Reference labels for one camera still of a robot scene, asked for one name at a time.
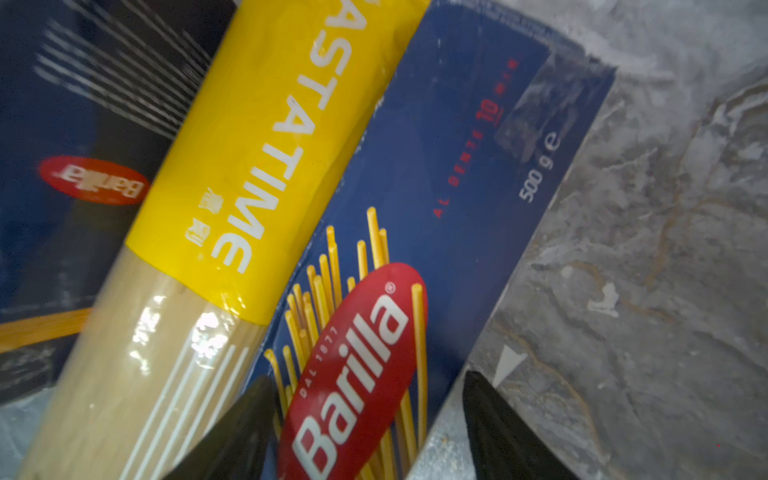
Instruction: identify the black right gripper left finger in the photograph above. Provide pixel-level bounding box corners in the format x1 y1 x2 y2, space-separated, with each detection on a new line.
165 376 277 480

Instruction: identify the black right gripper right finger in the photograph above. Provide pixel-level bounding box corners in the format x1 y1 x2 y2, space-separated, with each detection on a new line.
462 370 577 480

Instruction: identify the yellow Pastati spaghetti bag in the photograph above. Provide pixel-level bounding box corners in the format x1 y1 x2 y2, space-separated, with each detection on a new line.
19 1 427 479

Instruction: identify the blue Barilla spaghetti box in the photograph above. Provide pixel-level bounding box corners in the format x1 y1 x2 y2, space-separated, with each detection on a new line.
252 1 617 479

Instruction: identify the dark blue pasta box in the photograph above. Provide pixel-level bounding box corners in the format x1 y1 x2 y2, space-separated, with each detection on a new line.
1 1 237 403

